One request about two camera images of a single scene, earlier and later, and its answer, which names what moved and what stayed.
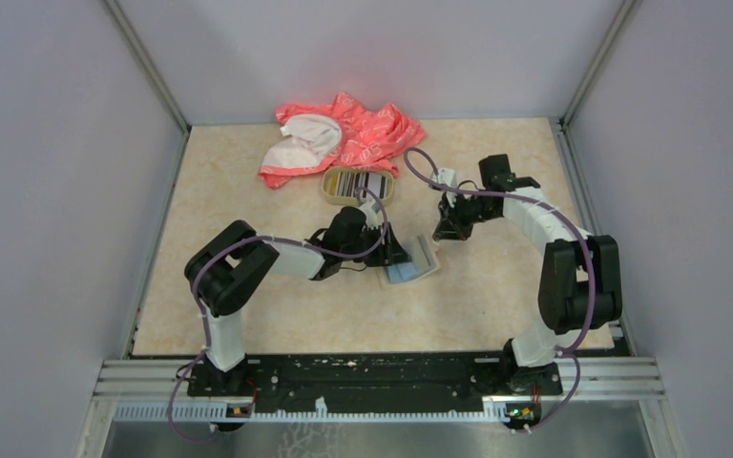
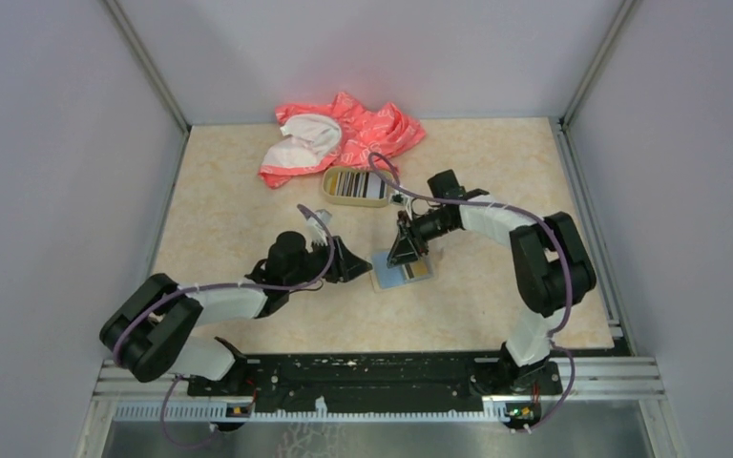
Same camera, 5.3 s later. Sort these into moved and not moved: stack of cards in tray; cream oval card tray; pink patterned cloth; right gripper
Moved: right gripper
Not moved: stack of cards in tray; pink patterned cloth; cream oval card tray
